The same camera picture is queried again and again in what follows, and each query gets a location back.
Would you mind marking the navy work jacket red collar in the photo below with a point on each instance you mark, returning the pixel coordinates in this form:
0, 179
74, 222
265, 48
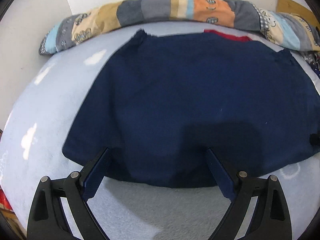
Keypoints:
159, 103

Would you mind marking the dark patterned pillow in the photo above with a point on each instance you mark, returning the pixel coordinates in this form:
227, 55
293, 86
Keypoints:
313, 59

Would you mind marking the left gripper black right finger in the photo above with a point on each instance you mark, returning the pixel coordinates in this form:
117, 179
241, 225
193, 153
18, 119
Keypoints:
271, 217

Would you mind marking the striped patchwork rolled quilt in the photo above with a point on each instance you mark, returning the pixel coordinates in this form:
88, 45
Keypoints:
284, 29

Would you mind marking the light blue cloud bed sheet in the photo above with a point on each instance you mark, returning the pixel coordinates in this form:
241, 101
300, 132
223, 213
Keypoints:
38, 125

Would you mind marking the red object beside bed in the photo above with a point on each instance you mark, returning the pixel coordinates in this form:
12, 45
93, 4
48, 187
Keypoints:
4, 203

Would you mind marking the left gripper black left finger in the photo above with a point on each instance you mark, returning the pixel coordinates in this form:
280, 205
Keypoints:
47, 219

